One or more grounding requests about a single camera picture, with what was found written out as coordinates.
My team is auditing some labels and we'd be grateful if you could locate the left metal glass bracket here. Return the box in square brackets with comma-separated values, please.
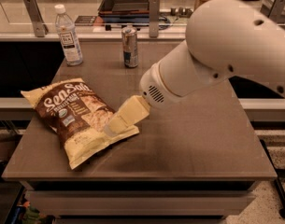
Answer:
[23, 0, 49, 37]

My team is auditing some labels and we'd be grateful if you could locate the brown sea salt chip bag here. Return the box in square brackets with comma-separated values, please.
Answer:
[21, 78, 139, 170]

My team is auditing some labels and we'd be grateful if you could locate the clear plastic water bottle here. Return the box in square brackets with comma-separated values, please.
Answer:
[54, 5, 83, 66]

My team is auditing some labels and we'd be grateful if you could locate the dark book on counter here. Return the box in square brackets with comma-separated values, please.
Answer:
[75, 16, 96, 26]

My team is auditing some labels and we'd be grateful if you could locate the silver drink can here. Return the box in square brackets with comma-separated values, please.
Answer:
[121, 27, 138, 68]

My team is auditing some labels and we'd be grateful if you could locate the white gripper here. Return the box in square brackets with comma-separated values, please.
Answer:
[104, 63, 181, 137]

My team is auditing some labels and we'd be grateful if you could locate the middle metal glass bracket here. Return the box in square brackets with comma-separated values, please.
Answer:
[149, 0, 160, 38]

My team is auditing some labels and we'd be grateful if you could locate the metal glass bracket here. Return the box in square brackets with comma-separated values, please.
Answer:
[23, 0, 49, 37]
[149, 0, 160, 38]
[268, 0, 285, 22]

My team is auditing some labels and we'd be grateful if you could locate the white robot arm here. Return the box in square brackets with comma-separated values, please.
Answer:
[104, 0, 285, 136]

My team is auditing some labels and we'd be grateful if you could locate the open orange tray box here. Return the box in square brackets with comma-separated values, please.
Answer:
[98, 0, 150, 15]

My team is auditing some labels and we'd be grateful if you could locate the right metal glass bracket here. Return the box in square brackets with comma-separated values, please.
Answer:
[268, 0, 285, 22]

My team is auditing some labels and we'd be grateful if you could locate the glass barrier panel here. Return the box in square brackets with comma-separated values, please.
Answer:
[0, 0, 285, 35]

